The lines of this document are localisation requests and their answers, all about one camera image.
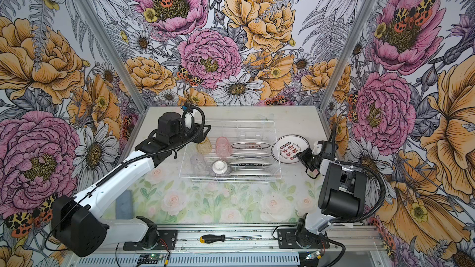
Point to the green circuit board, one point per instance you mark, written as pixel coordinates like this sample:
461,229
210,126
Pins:
152,259

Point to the striped small bowl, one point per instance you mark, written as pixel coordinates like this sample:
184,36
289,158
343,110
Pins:
220,169

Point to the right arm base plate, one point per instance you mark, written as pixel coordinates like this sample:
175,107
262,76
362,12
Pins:
288,239

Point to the yellow glass cup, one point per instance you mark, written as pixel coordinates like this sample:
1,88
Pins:
205,147

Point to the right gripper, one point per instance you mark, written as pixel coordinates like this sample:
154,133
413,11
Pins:
303,157

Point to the red pattern plate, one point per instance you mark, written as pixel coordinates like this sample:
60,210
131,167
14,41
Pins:
286,148

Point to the white vented panel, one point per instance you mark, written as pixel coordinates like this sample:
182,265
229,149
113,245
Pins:
235,259

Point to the white wire dish rack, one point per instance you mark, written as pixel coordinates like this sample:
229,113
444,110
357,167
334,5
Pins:
234,131

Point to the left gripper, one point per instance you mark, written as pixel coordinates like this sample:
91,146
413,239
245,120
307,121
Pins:
200,135

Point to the clear glass cup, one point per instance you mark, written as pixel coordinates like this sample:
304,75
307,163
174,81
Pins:
198,164

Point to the black yellow screwdriver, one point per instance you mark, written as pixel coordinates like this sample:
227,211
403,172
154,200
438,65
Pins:
211,238

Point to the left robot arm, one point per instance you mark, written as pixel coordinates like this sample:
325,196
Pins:
78,221

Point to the blue grey sponge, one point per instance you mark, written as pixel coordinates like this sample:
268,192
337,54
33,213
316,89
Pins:
124,206

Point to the orange pattern plate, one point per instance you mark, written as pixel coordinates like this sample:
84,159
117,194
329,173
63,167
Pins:
250,144

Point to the white green rim plate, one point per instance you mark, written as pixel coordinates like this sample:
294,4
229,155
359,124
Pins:
250,154

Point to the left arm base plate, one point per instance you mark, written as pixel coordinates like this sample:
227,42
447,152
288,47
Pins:
167,239

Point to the pink glass cup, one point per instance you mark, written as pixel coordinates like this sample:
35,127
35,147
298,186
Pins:
222,147

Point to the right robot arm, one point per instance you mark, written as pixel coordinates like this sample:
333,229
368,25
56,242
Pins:
342,194

